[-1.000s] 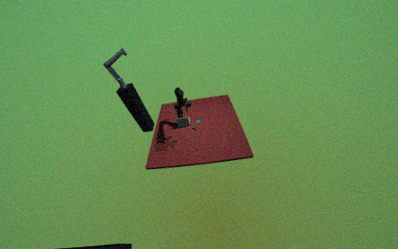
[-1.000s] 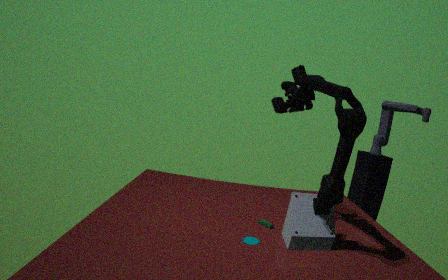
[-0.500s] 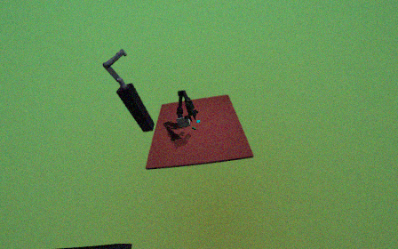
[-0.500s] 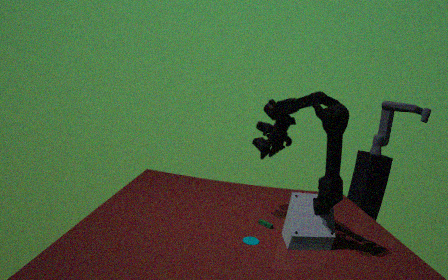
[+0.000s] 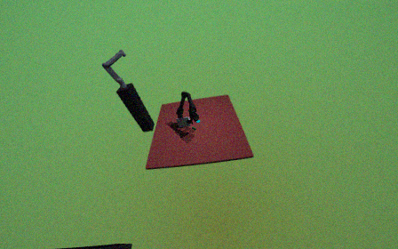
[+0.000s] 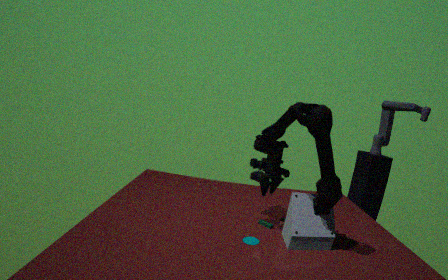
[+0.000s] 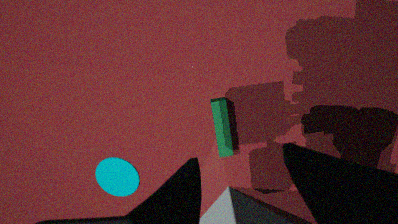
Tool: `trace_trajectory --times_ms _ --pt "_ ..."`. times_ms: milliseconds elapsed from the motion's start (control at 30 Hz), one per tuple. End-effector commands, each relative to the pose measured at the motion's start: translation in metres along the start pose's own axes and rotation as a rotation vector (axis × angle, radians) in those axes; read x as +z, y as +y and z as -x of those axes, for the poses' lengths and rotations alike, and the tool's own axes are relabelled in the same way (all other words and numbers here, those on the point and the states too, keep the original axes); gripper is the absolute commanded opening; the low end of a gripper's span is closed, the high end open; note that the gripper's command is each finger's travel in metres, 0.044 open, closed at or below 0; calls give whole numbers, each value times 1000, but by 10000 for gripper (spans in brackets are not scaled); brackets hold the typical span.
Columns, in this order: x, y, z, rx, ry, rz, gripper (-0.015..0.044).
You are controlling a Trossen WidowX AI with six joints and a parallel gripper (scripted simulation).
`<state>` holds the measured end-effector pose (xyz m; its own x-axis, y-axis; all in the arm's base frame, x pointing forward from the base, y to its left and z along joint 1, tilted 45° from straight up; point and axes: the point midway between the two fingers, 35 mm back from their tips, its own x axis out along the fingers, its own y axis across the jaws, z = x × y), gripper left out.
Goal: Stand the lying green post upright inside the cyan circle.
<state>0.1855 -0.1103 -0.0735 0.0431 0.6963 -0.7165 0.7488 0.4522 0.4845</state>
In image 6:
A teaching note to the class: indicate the green rectangular post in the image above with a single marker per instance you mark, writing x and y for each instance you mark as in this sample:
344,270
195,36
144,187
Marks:
265,223

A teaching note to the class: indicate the cyan circle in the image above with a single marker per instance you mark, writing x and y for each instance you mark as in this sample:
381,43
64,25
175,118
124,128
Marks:
251,240

